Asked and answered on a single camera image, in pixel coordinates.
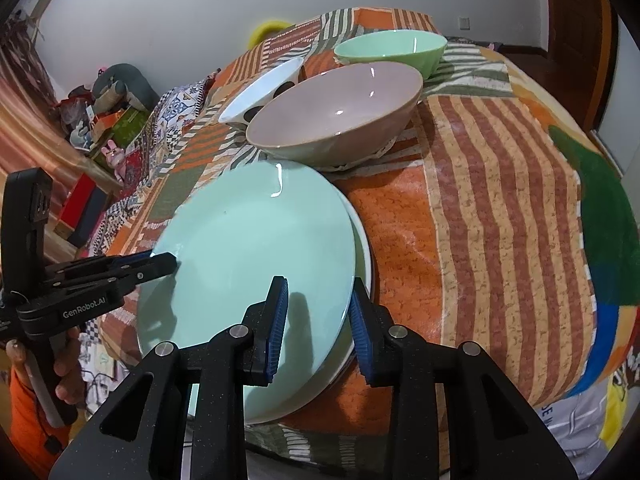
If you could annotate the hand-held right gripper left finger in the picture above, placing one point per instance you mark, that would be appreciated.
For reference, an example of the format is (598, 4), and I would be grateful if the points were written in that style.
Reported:
(277, 335)

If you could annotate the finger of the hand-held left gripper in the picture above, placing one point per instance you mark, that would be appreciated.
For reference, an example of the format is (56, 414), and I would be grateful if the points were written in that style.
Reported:
(150, 270)
(127, 261)

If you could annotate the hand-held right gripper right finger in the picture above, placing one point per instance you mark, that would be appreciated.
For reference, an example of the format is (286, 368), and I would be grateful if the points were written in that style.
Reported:
(360, 340)

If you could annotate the white plate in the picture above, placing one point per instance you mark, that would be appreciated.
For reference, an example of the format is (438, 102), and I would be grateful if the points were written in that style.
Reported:
(364, 260)

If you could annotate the mint green plate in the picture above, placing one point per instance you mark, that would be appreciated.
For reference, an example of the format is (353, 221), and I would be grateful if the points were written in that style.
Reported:
(240, 260)

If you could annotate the white spotted bowl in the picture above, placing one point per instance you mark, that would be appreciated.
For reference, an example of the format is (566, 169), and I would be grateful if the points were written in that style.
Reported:
(260, 92)

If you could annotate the pink bowl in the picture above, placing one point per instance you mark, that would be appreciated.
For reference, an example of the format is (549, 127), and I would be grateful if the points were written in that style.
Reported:
(325, 110)

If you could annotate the mint green bowl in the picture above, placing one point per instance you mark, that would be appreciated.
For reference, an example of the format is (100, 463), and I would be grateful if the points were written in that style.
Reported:
(390, 50)

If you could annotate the person's left hand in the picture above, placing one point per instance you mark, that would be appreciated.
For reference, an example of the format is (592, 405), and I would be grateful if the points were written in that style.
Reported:
(67, 365)

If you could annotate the red box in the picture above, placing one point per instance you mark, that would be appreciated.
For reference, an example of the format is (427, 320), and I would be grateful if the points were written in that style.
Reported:
(77, 200)

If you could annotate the pink bunny toy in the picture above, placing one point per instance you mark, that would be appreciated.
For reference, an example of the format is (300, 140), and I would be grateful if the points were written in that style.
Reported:
(114, 155)

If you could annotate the pile of toys and bags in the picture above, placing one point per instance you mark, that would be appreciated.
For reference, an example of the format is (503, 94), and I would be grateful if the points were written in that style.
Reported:
(80, 120)

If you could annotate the brown striped curtain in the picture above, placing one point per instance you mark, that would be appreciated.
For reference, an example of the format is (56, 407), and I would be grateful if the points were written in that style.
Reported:
(20, 110)

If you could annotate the green cardboard box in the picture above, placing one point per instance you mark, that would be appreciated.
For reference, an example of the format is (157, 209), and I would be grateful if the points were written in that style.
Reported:
(125, 127)

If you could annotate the patterned quilt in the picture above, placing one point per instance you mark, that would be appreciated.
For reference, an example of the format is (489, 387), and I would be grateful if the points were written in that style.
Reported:
(175, 110)

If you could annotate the striped patchwork blanket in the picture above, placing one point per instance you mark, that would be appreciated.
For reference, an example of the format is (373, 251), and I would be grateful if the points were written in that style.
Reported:
(475, 210)

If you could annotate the grey plush toy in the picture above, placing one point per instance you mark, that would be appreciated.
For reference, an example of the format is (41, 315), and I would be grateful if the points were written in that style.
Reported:
(125, 85)

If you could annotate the white printed bedsheet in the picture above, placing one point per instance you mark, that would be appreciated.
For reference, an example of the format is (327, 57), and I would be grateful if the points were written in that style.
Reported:
(575, 420)

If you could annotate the yellow foam noodle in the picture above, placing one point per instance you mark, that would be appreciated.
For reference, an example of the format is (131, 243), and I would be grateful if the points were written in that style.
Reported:
(260, 30)

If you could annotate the white printed wardrobe door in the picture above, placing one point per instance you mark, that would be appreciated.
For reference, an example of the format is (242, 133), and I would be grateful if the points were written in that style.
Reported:
(617, 90)

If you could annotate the wooden door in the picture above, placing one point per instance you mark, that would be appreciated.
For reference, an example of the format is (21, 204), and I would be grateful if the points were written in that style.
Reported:
(575, 35)

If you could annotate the white wall socket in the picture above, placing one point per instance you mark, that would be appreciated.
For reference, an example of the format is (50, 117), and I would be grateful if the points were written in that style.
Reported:
(464, 23)

